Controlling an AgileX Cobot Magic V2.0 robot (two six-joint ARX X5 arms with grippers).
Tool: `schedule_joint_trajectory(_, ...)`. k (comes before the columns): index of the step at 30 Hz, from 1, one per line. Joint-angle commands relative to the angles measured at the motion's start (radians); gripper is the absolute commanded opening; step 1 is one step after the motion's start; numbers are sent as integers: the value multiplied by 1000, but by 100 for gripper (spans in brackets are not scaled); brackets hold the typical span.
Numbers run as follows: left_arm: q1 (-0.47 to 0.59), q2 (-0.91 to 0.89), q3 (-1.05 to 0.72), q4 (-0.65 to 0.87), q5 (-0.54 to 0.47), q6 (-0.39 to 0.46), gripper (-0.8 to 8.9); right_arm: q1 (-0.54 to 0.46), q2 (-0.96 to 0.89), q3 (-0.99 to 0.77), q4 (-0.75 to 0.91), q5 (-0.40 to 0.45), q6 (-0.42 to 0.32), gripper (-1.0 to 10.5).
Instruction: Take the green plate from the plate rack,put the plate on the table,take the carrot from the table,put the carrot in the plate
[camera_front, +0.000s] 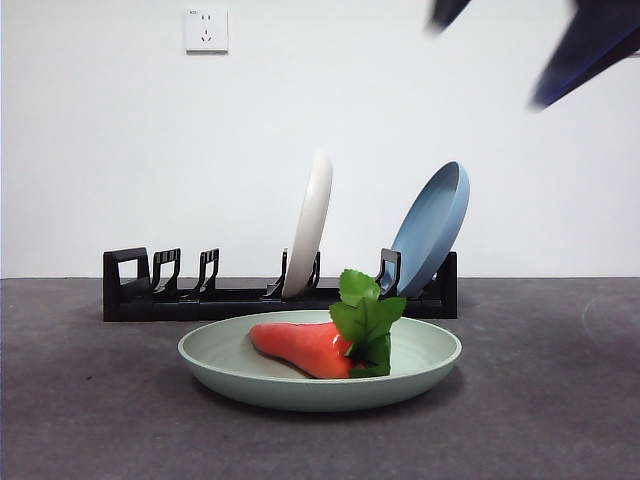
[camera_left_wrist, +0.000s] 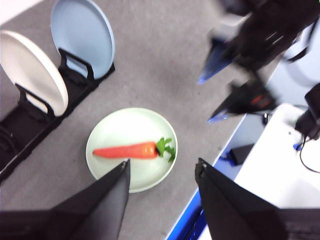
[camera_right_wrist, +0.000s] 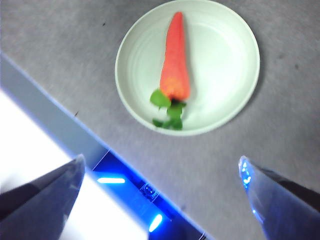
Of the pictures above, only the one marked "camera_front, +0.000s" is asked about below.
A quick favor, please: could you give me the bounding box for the black plate rack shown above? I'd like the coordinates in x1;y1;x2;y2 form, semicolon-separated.
102;246;459;323

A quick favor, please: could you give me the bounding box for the green plate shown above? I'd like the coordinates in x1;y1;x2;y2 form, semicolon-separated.
177;309;464;414

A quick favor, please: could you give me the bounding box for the orange carrot with green leaves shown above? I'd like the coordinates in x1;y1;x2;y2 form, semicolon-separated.
248;268;409;380

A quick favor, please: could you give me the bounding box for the blue plate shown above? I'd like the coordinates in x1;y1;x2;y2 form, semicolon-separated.
382;160;471;297

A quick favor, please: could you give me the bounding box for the white wall socket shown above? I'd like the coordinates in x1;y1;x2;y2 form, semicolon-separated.
185;7;230;55

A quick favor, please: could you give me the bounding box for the white plate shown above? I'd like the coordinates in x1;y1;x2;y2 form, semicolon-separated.
281;149;335;299

